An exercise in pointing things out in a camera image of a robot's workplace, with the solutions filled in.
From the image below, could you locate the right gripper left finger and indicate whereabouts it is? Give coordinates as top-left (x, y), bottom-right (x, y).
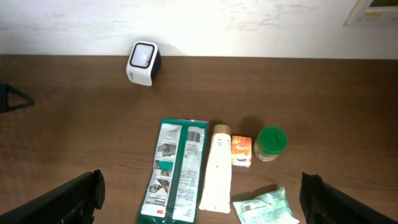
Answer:
top-left (1, 169), bottom-right (105, 224)

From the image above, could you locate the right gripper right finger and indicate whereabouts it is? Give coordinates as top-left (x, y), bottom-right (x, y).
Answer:
top-left (299, 173), bottom-right (397, 224)

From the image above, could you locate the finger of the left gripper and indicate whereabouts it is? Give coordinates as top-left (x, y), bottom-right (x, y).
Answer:
top-left (1, 83), bottom-right (35, 113)

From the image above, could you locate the teal wet wipes pack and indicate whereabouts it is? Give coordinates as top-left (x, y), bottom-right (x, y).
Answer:
top-left (233, 187), bottom-right (300, 224)

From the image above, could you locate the green lid glass jar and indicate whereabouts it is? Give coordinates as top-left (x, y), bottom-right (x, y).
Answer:
top-left (253, 126), bottom-right (287, 162)

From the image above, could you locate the green white 3M pouch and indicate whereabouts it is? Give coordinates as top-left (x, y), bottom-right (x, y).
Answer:
top-left (136, 118), bottom-right (208, 224)

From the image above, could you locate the small orange white box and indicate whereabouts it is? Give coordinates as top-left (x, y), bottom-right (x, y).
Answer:
top-left (231, 136), bottom-right (252, 167)

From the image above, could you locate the white Pantene conditioner tube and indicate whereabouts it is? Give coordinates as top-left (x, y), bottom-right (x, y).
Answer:
top-left (199, 124), bottom-right (232, 213)

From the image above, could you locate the white barcode scanner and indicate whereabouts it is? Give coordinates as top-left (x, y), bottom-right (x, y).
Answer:
top-left (126, 41), bottom-right (162, 86)

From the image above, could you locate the white wall fixture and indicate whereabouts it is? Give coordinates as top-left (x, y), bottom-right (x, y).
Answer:
top-left (344, 0), bottom-right (397, 27)

